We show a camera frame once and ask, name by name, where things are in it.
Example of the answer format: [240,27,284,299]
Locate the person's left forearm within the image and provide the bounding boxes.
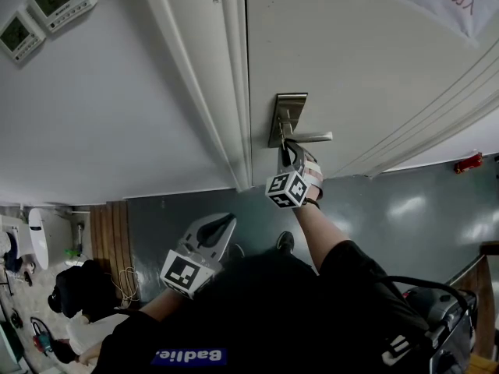
[138,286,184,323]

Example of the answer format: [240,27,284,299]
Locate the white paper notice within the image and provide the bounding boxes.
[370,0,499,44]

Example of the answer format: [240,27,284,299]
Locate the wooden slat panel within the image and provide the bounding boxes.
[89,199,140,302]

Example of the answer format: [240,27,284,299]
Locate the black backpack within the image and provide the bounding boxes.
[47,259,118,323]

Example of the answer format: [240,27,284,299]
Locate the black equipment case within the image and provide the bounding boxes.
[402,285,477,329]

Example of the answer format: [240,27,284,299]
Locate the white panelled door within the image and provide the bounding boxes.
[245,0,499,189]

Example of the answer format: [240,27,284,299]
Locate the black chest cable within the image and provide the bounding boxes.
[373,275,471,313]

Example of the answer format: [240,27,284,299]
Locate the white chest strap buckle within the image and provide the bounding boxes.
[381,333,415,367]

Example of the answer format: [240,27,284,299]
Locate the wooden furniture frame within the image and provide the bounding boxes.
[448,242,499,365]

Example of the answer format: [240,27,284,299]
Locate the coiled beige rope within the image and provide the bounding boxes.
[111,266,140,309]

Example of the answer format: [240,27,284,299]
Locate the steel lever door handle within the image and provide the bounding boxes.
[278,129,334,143]

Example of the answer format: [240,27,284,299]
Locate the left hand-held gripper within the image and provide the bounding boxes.
[159,213,237,300]

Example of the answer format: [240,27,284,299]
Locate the small red device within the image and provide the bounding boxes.
[454,152,484,175]

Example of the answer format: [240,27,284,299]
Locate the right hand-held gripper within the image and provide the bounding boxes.
[266,139,312,210]

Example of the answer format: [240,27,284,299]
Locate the white oval board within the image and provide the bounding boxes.
[27,207,50,271]

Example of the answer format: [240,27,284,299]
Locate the person's right hand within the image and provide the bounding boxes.
[306,154,324,201]

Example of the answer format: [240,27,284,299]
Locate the person's right forearm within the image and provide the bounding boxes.
[292,199,352,276]

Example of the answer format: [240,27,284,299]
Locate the chest-mounted phone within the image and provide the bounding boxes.
[428,302,479,374]

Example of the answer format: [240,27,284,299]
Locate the white wall thermostat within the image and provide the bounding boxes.
[0,9,47,64]
[26,0,98,34]

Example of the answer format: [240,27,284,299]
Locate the person's right shoe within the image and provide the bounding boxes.
[276,231,296,255]

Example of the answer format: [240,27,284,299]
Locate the steel lock plate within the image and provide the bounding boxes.
[267,92,309,149]

